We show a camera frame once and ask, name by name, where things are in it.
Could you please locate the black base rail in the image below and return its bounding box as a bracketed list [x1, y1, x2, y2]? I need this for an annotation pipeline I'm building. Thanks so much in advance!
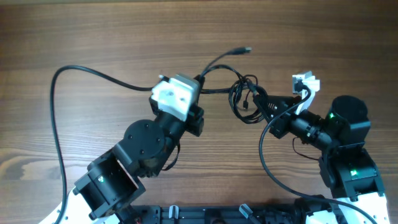
[124, 203, 343, 224]

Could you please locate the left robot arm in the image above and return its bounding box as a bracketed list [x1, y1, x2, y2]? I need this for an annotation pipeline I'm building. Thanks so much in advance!
[43, 74, 205, 223]

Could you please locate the thick black USB cable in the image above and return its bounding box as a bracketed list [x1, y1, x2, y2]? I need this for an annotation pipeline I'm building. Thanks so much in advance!
[198, 46, 270, 125]

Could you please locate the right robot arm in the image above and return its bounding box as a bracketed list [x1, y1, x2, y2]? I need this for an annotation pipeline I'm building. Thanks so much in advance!
[254, 95, 389, 223]

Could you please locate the thin black USB cable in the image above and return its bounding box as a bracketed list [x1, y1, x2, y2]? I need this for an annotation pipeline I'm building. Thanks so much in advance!
[236, 73, 259, 110]

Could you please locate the right camera cable black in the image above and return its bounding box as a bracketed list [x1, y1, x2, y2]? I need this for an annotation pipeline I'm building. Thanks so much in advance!
[259, 96, 376, 223]

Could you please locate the left camera cable black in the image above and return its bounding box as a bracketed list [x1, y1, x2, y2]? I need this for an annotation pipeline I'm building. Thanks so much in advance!
[49, 65, 153, 224]

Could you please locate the camera cable black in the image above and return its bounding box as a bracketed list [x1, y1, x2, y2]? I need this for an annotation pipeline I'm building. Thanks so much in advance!
[49, 65, 153, 224]
[259, 96, 376, 223]

